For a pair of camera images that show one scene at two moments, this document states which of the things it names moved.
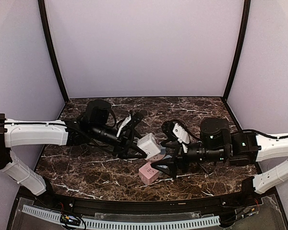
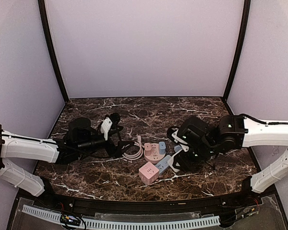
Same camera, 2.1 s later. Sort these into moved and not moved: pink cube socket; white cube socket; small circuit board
Moved: white cube socket
Not moved: pink cube socket; small circuit board
